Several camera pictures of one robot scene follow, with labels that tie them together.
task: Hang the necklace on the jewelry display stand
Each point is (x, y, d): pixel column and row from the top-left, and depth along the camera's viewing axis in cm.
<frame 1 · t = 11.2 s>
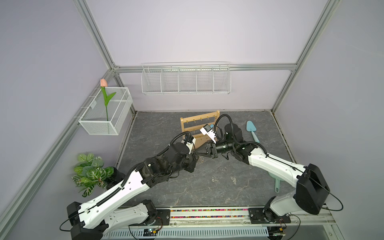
left hand: (196, 158, 68), fingers open
right hand: (193, 154, 67), fingers closed
wooden jewelry display stand: (193, 124, 88), point 21 cm above the table
teal garden trowel: (250, 127, 111), point 2 cm above the table
green leafy artificial plant: (90, 173, 62), point 28 cm above the table
small silver jewelry piece: (234, 180, 88), on the table

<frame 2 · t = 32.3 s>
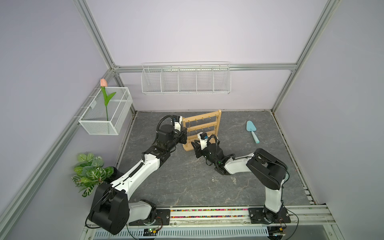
left hand: (187, 129, 81), fingers closed
right hand: (193, 141, 88), fingers open
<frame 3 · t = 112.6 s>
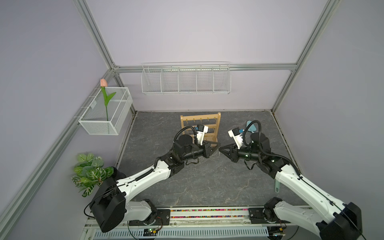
left hand: (221, 146, 69), fingers closed
right hand: (219, 148, 72), fingers closed
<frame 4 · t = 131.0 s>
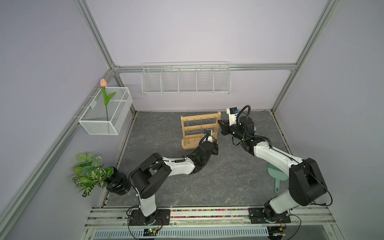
left hand: (216, 140, 87), fingers open
right hand: (218, 120, 84), fingers closed
black ceramic vase: (118, 183, 76), point 11 cm above the table
